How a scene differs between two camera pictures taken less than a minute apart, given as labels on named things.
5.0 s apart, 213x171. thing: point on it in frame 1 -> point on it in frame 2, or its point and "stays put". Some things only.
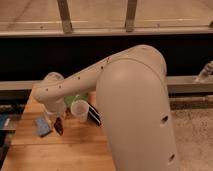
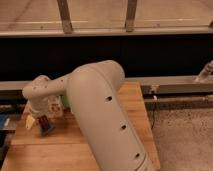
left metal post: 65,17 stays put
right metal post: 130,16 stays put
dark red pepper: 58,126 -> 43,122
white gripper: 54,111 -> 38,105
